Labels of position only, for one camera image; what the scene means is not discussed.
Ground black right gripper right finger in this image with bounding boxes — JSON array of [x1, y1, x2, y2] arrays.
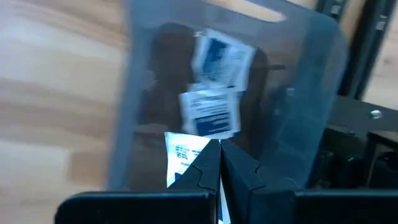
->
[[221, 139, 296, 224]]

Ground blue white alcohol pad packet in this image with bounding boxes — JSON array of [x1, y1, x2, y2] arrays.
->
[[164, 131, 233, 224], [178, 83, 242, 140], [191, 28, 257, 93]]

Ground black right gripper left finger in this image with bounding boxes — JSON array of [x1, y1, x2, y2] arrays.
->
[[169, 139, 221, 224]]

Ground grey translucent plastic bin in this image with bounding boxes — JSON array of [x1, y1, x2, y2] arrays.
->
[[107, 0, 348, 192]]

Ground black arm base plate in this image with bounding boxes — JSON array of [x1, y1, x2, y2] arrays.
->
[[307, 95, 398, 190]]

